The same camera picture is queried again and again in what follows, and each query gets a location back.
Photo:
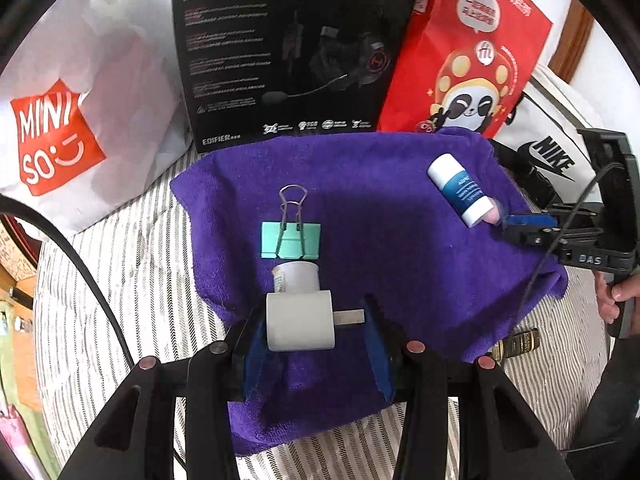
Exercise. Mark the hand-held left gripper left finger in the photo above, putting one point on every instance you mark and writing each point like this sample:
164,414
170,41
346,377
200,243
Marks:
252,355

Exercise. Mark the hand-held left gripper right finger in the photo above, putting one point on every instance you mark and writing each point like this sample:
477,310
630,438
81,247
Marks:
377,355

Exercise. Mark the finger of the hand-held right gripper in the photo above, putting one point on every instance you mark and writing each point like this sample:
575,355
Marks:
530,239
530,220

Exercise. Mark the white charger plug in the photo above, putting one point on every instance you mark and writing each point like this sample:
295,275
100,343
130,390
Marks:
300,320

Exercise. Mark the white tube with blue label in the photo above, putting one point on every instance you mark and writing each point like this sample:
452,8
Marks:
457,187

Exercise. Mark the white cylinder roll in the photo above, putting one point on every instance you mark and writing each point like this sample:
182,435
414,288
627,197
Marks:
300,275

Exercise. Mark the green binder clip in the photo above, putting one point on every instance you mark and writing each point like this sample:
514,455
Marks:
305,240

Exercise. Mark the person's right hand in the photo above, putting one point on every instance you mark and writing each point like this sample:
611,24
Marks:
627,291

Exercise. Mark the purple towel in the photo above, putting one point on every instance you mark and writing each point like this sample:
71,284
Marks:
400,270

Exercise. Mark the white waist bag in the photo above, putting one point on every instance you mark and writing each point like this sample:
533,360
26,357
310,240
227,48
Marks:
540,125

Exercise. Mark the striped grey bed quilt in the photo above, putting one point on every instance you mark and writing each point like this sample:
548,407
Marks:
125,285

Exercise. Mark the red paper bag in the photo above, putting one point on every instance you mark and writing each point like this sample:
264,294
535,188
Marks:
475,60

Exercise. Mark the person's dark trousers leg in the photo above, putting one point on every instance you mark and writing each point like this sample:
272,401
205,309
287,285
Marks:
610,410

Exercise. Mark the brown patterned box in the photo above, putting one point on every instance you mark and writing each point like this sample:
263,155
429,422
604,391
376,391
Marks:
15,255

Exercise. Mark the black headset box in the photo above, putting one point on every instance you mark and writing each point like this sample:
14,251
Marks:
250,85

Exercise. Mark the white plastic shopping bag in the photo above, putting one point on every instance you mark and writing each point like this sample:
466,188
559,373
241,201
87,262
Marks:
100,85

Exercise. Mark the wooden door frame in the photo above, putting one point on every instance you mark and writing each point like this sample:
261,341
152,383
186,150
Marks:
575,35

